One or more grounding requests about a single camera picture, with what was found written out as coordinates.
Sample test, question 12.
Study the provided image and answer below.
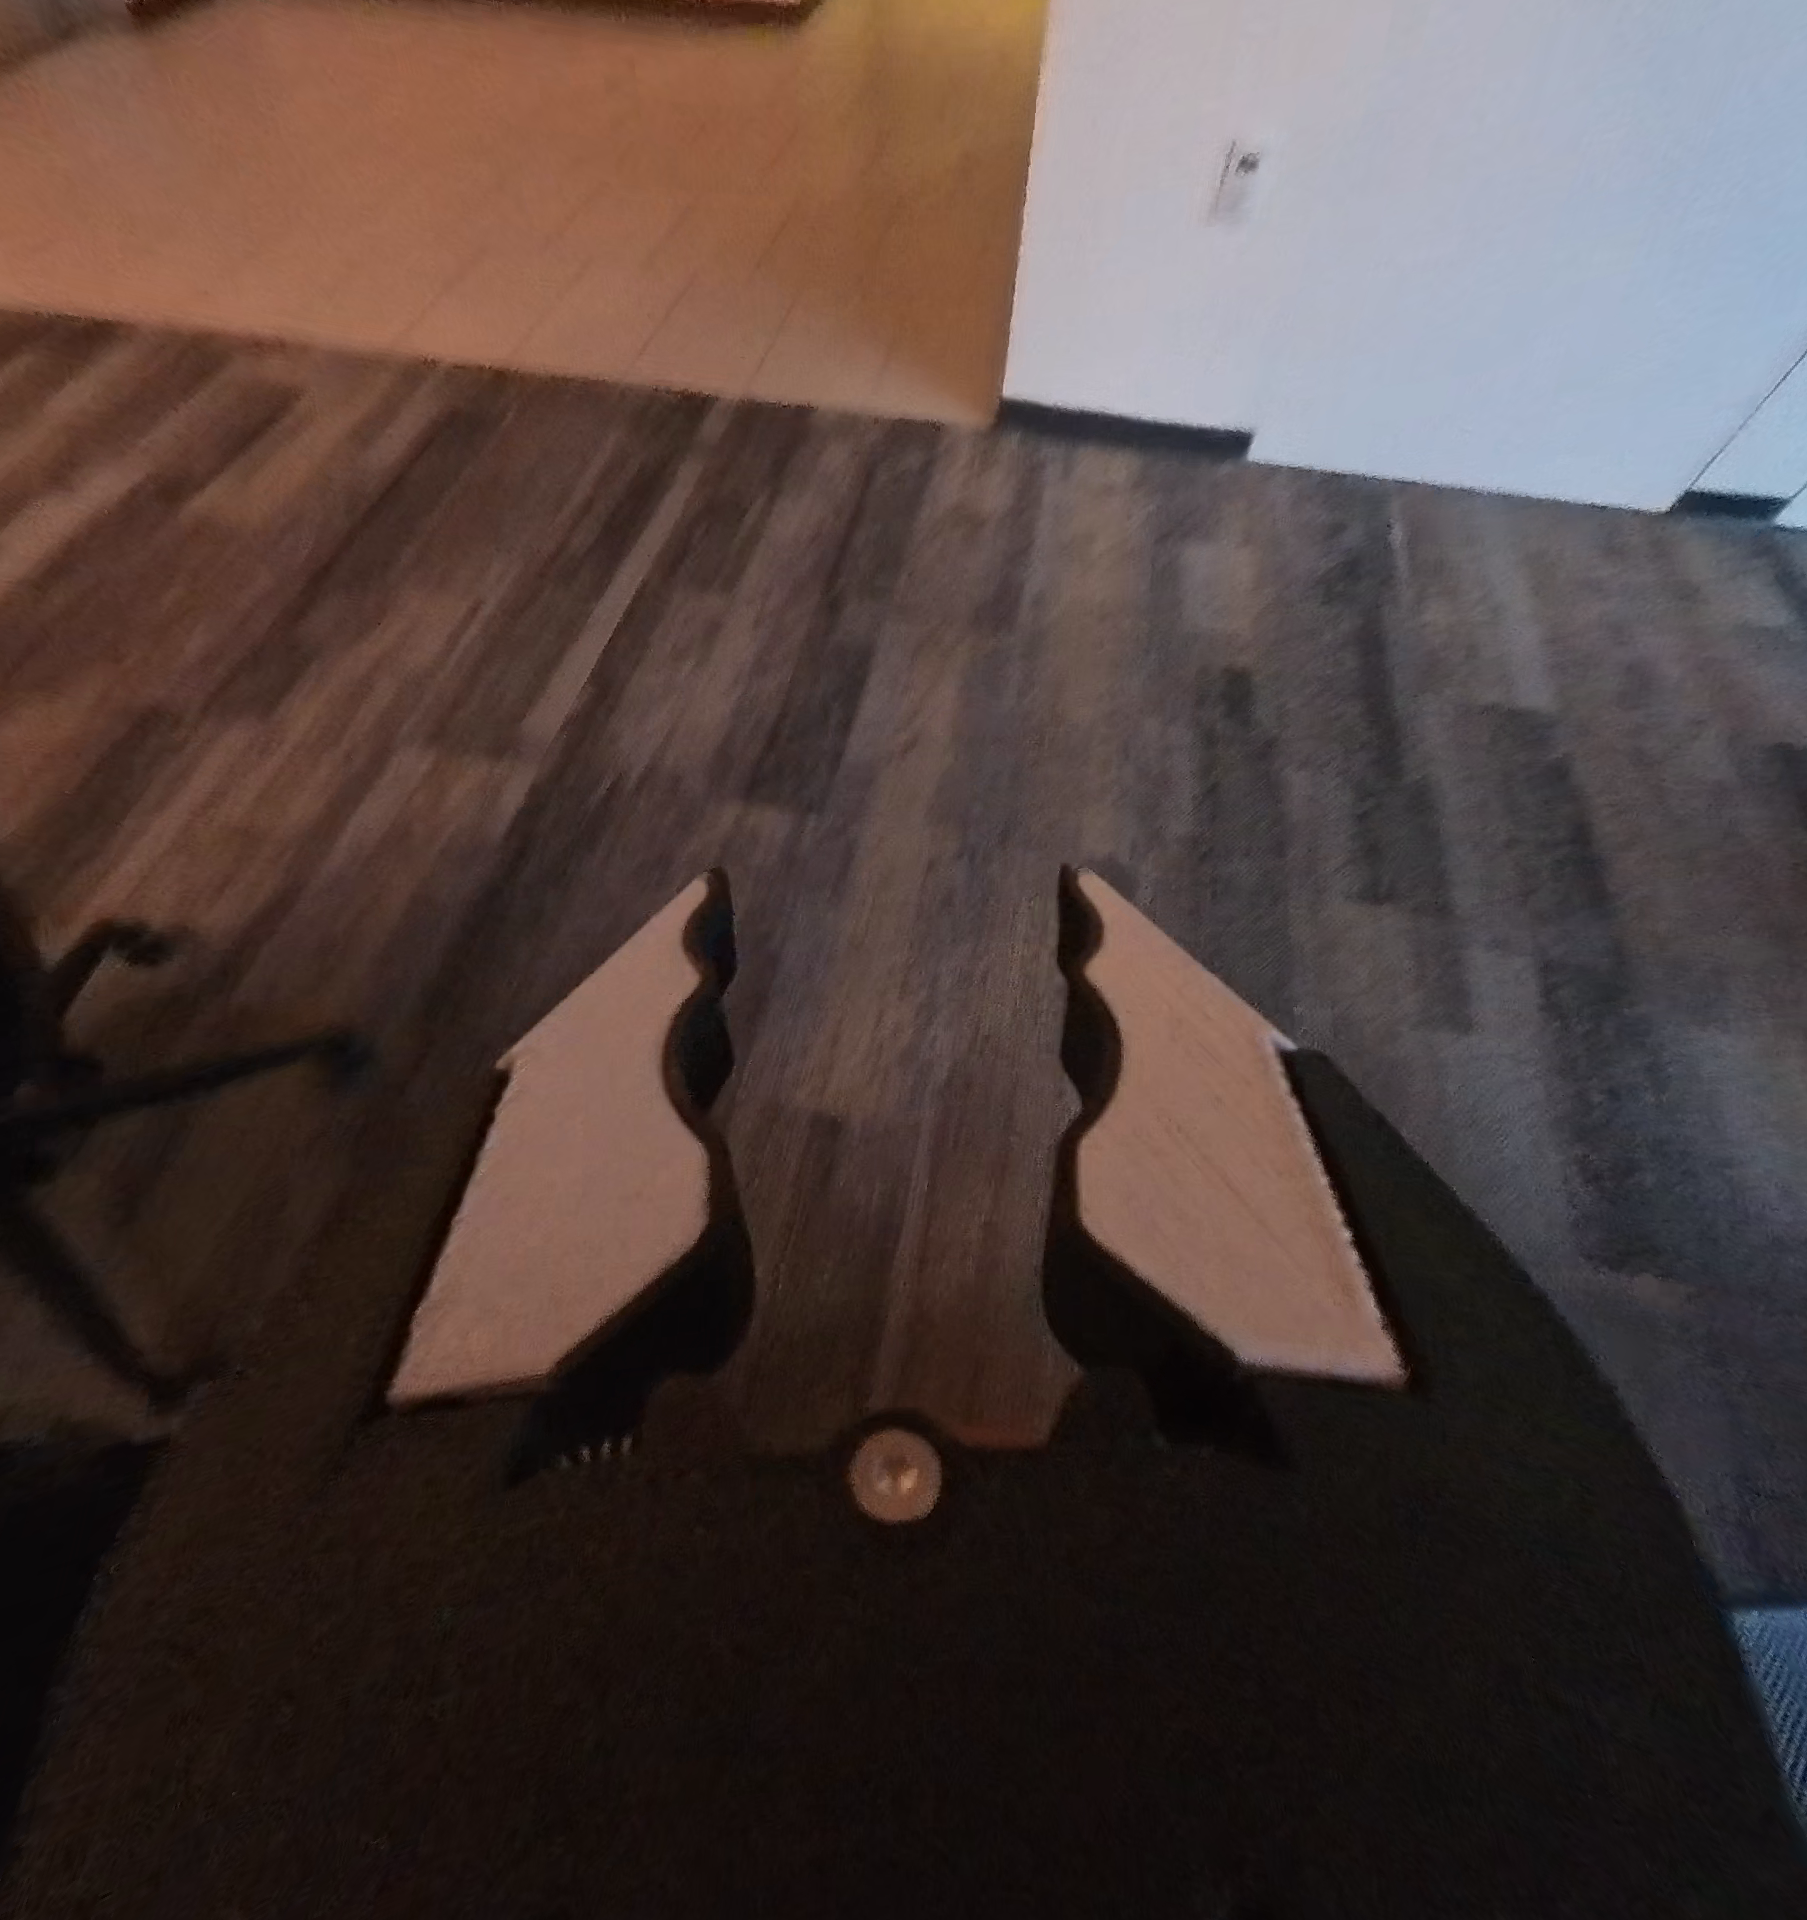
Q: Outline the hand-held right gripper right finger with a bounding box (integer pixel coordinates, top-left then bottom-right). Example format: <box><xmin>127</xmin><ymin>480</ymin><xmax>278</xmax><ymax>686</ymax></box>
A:
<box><xmin>1046</xmin><ymin>864</ymin><xmax>1410</xmax><ymax>1455</ymax></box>

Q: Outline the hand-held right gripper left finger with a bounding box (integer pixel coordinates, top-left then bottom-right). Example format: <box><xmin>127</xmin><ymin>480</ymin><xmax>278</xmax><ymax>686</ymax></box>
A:
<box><xmin>387</xmin><ymin>867</ymin><xmax>758</xmax><ymax>1450</ymax></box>

